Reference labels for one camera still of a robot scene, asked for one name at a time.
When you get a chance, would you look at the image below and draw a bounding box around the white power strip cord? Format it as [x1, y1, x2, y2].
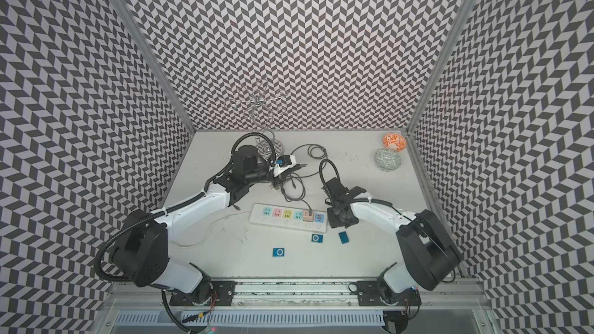
[171, 212, 252, 247]

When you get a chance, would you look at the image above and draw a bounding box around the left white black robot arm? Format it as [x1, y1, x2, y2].
[93, 132, 302, 305]

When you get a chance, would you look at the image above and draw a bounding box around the white colourful power strip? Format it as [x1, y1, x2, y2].
[249, 203, 328, 233]

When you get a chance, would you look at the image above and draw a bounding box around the blue mp3 player middle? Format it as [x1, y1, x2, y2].
[311, 233, 323, 243]

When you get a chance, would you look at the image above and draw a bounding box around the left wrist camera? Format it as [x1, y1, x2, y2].
[272, 155, 298, 178]

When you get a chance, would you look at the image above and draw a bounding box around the green patterned bowl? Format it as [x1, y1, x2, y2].
[374, 148, 402, 172]

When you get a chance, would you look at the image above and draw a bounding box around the chrome wire cup stand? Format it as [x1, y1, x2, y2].
[231, 80, 288, 156]

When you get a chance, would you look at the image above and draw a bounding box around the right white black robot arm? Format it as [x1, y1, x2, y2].
[319, 159, 463, 306]

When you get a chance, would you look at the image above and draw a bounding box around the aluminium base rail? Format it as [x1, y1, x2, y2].
[101, 277, 493, 312]

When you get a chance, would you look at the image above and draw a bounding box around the orange patterned bowl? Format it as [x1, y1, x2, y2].
[382, 133, 407, 152]

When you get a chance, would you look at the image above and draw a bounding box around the grey usb cable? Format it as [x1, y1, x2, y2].
[277, 171, 314, 214]
[231, 143, 329, 210]

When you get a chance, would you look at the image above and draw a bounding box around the teal mp3 player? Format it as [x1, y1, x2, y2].
[338, 231, 350, 244]

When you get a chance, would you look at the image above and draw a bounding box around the pink charger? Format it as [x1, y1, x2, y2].
[303, 210, 314, 222]

